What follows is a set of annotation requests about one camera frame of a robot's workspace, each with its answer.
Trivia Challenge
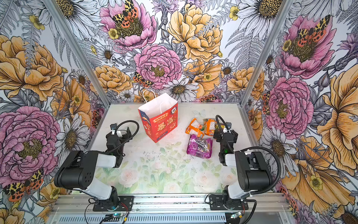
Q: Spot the purple snack packet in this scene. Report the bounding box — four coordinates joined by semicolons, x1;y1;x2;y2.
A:
186;134;213;159

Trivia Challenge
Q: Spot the orange snack packet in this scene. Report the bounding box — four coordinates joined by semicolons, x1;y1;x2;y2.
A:
185;118;205;138
204;118;216;136

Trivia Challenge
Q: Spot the red white paper bag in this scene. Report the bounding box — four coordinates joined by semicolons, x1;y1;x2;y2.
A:
138;93;178;143

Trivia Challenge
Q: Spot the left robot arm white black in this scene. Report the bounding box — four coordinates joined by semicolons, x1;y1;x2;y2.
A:
54;128;131;211

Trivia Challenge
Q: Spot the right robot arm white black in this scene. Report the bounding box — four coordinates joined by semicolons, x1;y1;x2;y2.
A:
209;131;274;211

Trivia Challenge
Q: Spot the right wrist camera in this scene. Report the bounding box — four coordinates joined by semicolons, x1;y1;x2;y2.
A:
221;122;232;133

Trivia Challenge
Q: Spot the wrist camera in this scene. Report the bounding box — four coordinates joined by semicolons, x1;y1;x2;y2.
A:
221;122;232;133
110;123;121;136

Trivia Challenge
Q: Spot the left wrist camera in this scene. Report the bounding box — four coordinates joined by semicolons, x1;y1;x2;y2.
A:
110;123;121;136

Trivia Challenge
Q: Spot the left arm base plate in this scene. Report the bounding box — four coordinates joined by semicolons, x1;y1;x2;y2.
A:
93;196;134;212

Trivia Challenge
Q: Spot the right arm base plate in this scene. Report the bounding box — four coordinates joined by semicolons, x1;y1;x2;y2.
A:
205;194;249;211

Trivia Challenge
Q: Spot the aluminium front rail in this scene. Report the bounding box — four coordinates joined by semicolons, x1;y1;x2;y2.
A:
50;193;289;215

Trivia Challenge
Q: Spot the white vented cable duct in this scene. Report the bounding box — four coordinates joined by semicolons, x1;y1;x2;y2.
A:
52;213;227;224

